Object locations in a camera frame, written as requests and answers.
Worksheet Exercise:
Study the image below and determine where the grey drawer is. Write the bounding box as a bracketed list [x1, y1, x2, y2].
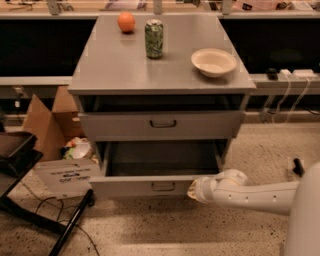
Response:
[79, 110, 244, 142]
[90, 140, 222, 200]

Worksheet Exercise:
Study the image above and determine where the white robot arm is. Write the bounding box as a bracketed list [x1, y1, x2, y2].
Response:
[187, 163, 320, 256]

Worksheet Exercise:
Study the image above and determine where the grey top drawer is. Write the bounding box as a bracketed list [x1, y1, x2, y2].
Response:
[79, 110, 244, 142]

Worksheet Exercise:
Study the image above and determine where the grey drawer cabinet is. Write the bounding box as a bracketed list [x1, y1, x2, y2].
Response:
[69, 14, 256, 155]

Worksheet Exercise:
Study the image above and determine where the black bar right floor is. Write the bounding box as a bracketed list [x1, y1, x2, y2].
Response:
[293, 158, 305, 177]

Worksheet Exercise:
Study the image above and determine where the white crumpled trash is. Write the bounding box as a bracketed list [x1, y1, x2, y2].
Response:
[62, 137, 92, 159]

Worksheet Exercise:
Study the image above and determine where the white paper bowl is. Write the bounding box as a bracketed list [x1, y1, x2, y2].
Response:
[191, 48, 237, 78]

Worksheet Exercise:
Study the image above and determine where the black small device on ledge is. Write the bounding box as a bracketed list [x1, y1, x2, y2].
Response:
[266, 68, 278, 81]

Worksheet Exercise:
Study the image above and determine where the white power adapter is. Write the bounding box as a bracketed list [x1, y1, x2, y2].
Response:
[280, 69, 318, 81]

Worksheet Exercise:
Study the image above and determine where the brown cardboard box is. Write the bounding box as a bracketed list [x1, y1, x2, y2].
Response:
[21, 85, 104, 200]

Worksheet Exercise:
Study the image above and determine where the green soda can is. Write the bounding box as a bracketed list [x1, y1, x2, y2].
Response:
[145, 19, 164, 59]

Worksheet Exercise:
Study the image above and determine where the orange fruit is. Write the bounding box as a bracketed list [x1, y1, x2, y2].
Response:
[117, 12, 135, 33]

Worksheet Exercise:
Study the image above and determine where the black floor cable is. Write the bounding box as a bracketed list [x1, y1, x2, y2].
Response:
[18, 179, 100, 256]

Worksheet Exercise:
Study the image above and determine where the black stand frame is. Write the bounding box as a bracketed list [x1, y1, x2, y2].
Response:
[0, 132, 94, 256]

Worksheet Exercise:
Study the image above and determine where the wall outlet with plug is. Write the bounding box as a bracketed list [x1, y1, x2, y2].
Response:
[13, 86, 24, 108]

